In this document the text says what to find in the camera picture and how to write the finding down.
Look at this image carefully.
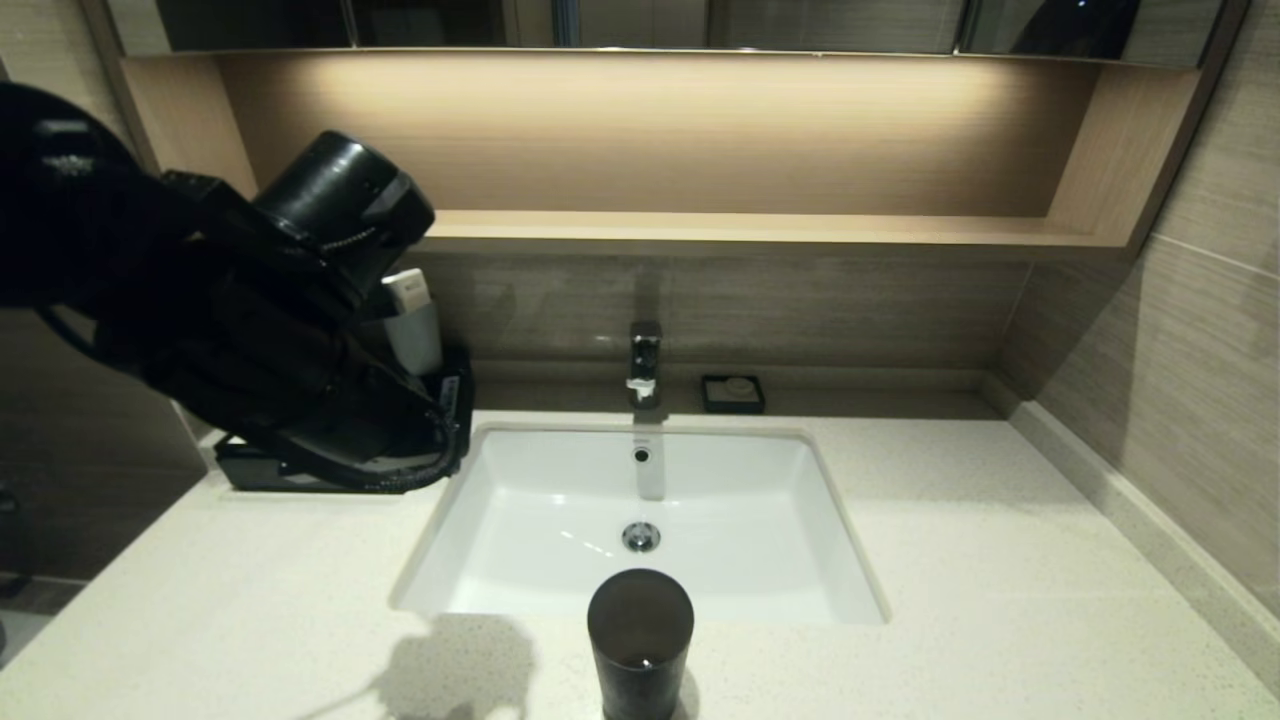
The black box drawer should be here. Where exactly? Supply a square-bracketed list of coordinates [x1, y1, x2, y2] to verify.
[213, 440, 401, 495]

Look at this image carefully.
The black tumbler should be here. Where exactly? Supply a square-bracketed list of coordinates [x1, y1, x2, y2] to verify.
[587, 569, 697, 720]

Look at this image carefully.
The black amenity box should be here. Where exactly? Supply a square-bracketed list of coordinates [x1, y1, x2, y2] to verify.
[213, 345, 476, 495]

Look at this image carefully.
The pale grey tumbler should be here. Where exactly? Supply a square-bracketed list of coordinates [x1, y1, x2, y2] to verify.
[385, 300, 444, 378]

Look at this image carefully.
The chrome basin faucet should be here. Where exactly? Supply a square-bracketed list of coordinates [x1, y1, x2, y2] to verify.
[627, 320, 664, 409]

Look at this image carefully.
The black soap dish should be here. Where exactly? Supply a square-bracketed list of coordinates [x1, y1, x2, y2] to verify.
[700, 373, 767, 415]

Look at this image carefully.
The white ceramic sink basin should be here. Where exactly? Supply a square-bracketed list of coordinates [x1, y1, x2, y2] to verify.
[388, 420, 891, 628]

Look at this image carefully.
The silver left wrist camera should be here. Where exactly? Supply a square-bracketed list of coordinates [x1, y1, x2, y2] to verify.
[382, 268, 433, 316]

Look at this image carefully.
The light wooden wall shelf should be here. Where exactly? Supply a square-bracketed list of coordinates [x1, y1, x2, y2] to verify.
[80, 0, 1251, 263]

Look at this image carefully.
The mirrored wall cabinet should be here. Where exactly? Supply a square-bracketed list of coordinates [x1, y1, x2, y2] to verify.
[105, 0, 1231, 69]

